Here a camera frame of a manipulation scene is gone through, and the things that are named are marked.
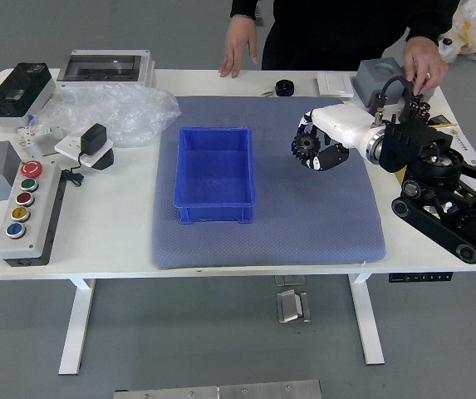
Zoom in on small metal plate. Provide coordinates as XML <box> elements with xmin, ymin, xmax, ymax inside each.
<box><xmin>274</xmin><ymin>275</ymin><xmax>306</xmax><ymax>287</ymax></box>

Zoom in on black adapter cable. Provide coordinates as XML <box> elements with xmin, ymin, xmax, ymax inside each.
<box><xmin>59</xmin><ymin>153</ymin><xmax>86</xmax><ymax>187</ymax></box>

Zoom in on person's right hand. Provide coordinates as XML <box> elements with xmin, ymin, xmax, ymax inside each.
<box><xmin>218</xmin><ymin>17</ymin><xmax>258</xmax><ymax>79</ymax></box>

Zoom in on white enclosure with clear cover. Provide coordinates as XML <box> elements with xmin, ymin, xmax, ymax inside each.
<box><xmin>56</xmin><ymin>49</ymin><xmax>158</xmax><ymax>91</ymax></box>

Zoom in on person's left hand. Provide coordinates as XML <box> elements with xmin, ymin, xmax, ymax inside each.
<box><xmin>402</xmin><ymin>36</ymin><xmax>449</xmax><ymax>95</ymax></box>

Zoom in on brown cylindrical capacitor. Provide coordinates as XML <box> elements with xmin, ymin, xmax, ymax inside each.
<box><xmin>367</xmin><ymin>92</ymin><xmax>385</xmax><ymax>116</ymax></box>

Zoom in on big black gear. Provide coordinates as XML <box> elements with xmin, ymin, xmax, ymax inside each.
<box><xmin>292</xmin><ymin>133</ymin><xmax>322</xmax><ymax>166</ymax></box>

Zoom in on blue plastic box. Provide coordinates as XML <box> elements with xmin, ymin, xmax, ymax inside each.
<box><xmin>173</xmin><ymin>126</ymin><xmax>258</xmax><ymax>225</ymax></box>

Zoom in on grey block with round hole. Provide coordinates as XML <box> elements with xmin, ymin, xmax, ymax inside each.
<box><xmin>353</xmin><ymin>58</ymin><xmax>409</xmax><ymax>107</ymax></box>

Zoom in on black table control panel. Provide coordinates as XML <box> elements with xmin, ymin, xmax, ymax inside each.
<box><xmin>388</xmin><ymin>272</ymin><xmax>454</xmax><ymax>283</ymax></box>

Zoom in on grey enclosure with black lid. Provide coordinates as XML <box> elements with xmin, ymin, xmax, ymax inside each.
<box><xmin>0</xmin><ymin>62</ymin><xmax>57</xmax><ymax>129</ymax></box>

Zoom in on metal block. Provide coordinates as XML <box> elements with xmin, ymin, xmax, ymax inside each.
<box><xmin>276</xmin><ymin>289</ymin><xmax>312</xmax><ymax>324</ymax></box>

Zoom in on white terminal connector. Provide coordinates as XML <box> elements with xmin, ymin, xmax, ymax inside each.
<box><xmin>16</xmin><ymin>124</ymin><xmax>66</xmax><ymax>149</ymax></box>

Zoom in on clear plastic bag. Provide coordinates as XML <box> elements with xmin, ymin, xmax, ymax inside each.
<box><xmin>29</xmin><ymin>82</ymin><xmax>183</xmax><ymax>149</ymax></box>

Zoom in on white table leg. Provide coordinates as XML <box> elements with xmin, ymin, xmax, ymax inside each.
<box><xmin>57</xmin><ymin>278</ymin><xmax>96</xmax><ymax>376</ymax></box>
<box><xmin>348</xmin><ymin>273</ymin><xmax>385</xmax><ymax>366</ymax></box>

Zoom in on yellow white cardboard box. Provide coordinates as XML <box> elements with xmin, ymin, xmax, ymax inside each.
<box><xmin>395</xmin><ymin>114</ymin><xmax>476</xmax><ymax>200</ymax></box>

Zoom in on grey push button station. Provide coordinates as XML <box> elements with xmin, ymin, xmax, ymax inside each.
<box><xmin>0</xmin><ymin>160</ymin><xmax>65</xmax><ymax>267</ymax></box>

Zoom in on white wall switch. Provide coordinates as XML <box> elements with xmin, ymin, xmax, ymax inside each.
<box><xmin>316</xmin><ymin>72</ymin><xmax>355</xmax><ymax>99</ymax></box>

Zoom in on person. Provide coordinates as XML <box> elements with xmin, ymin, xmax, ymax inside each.
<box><xmin>229</xmin><ymin>0</ymin><xmax>461</xmax><ymax>71</ymax></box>

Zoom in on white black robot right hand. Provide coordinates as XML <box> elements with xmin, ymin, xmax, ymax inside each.
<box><xmin>290</xmin><ymin>103</ymin><xmax>379</xmax><ymax>172</ymax></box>

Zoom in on black socket base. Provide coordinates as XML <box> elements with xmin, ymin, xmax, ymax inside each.
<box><xmin>94</xmin><ymin>148</ymin><xmax>115</xmax><ymax>170</ymax></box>

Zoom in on black power adapter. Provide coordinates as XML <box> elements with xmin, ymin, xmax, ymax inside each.
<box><xmin>78</xmin><ymin>123</ymin><xmax>108</xmax><ymax>158</ymax></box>

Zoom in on grey metal plate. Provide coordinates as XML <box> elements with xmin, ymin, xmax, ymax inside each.
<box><xmin>113</xmin><ymin>379</ymin><xmax>322</xmax><ymax>399</ymax></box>

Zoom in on blue-grey padded mat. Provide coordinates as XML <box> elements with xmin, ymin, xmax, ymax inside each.
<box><xmin>150</xmin><ymin>96</ymin><xmax>387</xmax><ymax>270</ymax></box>

